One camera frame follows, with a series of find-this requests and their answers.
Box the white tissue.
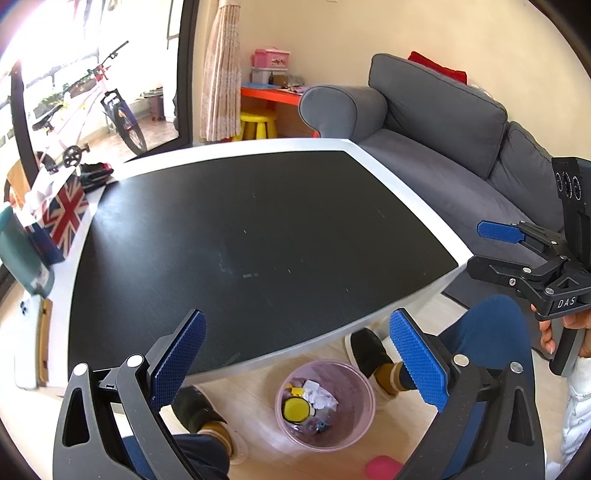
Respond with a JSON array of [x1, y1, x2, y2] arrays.
[[303, 380, 339, 410]]

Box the yellow toy brick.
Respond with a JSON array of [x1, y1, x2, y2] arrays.
[[287, 387, 305, 398]]

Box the pink translucent trash bin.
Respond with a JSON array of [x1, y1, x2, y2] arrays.
[[274, 360, 377, 452]]

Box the person right hand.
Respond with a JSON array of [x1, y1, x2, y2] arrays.
[[539, 310, 591, 358]]

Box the right slipper foot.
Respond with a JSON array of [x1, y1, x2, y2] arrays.
[[344, 328, 404, 408]]

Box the slipper foot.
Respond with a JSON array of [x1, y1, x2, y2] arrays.
[[344, 328, 404, 408], [171, 385, 247, 464]]

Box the left slipper foot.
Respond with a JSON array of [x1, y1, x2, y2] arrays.
[[171, 385, 247, 464]]

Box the grey fabric sofa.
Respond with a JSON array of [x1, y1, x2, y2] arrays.
[[300, 53, 563, 267]]

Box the pink foam roller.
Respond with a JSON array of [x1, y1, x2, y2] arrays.
[[365, 455, 404, 480]]

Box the red cushion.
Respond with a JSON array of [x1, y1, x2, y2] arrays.
[[408, 51, 468, 85]]

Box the white coffee table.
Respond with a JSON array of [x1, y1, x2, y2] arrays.
[[47, 139, 471, 392]]

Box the teal thermos bottle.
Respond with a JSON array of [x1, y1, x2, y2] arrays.
[[0, 202, 54, 298]]

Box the union jack tissue box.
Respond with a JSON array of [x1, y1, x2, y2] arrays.
[[16, 167, 89, 265]]

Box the black red gloves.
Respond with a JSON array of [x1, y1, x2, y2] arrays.
[[77, 163, 114, 193]]

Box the pink floral curtain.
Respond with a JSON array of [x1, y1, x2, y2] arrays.
[[199, 1, 242, 142]]

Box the orange kids table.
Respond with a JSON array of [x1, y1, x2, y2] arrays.
[[242, 84, 320, 138]]

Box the yellow plastic stool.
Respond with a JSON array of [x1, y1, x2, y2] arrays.
[[231, 110, 277, 141]]

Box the pink storage box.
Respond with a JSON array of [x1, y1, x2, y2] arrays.
[[252, 48, 290, 70]]

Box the pink white bicycle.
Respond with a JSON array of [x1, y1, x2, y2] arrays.
[[4, 40, 150, 186]]

